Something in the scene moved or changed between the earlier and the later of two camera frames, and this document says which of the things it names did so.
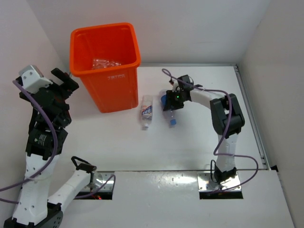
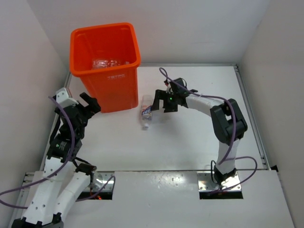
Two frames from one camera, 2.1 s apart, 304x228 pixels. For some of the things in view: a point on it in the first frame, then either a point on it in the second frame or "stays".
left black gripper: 70,84 → 92,103
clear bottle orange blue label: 146,111 stays
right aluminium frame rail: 261,149 stays
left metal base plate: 99,179 stays
